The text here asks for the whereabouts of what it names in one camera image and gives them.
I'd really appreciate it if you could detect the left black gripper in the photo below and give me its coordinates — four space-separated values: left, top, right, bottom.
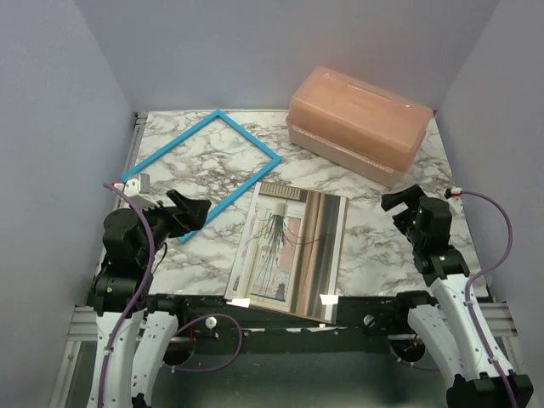
133 188 212 264

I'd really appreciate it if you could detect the orange translucent plastic box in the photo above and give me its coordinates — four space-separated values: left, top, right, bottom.
286 66 433 188

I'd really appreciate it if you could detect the blue wooden picture frame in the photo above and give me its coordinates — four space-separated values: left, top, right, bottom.
121 109 283 245

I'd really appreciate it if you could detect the glossy plant photo board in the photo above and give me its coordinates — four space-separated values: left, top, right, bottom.
224 182 349 323

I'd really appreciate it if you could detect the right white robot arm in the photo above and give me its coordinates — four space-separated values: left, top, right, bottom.
381 184 534 407

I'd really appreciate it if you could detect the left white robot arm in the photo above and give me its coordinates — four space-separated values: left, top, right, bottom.
88 190 211 407

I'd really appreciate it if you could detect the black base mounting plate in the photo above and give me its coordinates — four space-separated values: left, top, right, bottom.
84 292 494 356

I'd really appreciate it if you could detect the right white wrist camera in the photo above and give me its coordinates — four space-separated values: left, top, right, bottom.
444 187 463 216

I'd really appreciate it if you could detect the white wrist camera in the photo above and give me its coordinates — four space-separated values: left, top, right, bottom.
444 187 463 216
123 173 155 208

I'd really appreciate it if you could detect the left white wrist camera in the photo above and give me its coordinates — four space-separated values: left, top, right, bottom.
123 173 155 208

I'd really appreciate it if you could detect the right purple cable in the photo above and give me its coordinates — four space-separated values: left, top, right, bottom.
388 190 522 408

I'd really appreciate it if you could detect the purple cable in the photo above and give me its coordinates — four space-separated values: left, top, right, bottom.
96 181 244 408
388 190 522 408

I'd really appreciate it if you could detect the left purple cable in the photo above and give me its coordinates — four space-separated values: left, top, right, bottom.
96 181 244 408

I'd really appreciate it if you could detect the aluminium rail frame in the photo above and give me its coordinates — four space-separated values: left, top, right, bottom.
46 110 526 408

